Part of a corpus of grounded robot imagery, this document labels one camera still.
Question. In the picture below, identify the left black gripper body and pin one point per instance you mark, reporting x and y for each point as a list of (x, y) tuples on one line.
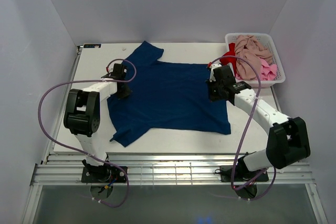
[(124, 93)]

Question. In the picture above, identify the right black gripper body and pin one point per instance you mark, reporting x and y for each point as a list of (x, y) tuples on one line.
[(214, 93)]

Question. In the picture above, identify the dark blue t shirt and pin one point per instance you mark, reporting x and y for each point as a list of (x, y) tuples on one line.
[(164, 95)]

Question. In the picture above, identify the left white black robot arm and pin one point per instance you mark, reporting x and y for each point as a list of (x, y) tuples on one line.
[(83, 112)]

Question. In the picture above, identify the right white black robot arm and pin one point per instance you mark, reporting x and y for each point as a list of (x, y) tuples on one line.
[(288, 140)]

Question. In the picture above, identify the red t shirt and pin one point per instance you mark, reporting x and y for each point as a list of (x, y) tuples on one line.
[(229, 57)]

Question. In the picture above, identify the blue white label sticker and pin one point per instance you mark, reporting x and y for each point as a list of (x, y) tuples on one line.
[(91, 45)]

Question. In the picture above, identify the beige pink t shirt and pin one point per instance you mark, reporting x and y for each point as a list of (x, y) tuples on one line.
[(249, 48)]

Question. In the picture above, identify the bright pink t shirt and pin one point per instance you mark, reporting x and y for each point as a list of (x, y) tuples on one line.
[(266, 71)]

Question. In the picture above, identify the white perforated plastic basket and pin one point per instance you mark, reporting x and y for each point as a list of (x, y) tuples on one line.
[(268, 42)]

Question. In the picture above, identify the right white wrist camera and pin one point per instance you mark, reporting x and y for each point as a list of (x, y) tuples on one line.
[(211, 67)]

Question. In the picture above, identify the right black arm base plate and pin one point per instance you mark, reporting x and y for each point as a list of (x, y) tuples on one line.
[(226, 171)]

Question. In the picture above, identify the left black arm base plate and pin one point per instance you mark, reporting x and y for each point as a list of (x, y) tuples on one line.
[(103, 174)]

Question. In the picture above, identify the aluminium frame rails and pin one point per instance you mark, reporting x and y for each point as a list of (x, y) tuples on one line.
[(142, 170)]

